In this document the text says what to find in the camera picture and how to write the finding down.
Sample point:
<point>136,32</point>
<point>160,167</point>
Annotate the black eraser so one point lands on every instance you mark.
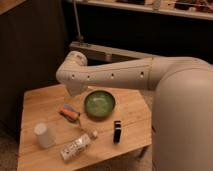
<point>117,132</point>

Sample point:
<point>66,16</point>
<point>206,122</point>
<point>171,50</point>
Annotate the clear plastic bottle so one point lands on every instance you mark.
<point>78,145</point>

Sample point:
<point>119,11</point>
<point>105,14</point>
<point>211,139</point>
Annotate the cluttered background shelf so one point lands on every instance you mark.
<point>195,9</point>

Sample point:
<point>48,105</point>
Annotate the green bowl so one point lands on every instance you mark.
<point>99,104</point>

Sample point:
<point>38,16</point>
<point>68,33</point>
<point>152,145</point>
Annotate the wooden table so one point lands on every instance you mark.
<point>43,105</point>

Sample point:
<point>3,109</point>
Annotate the metal pole stand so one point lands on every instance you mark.
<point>79,35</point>

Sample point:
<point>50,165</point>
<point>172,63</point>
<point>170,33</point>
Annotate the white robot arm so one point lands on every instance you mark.
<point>182,111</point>

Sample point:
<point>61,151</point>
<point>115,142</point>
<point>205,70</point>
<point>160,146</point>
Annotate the grey metal bench rail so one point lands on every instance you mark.
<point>107,54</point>

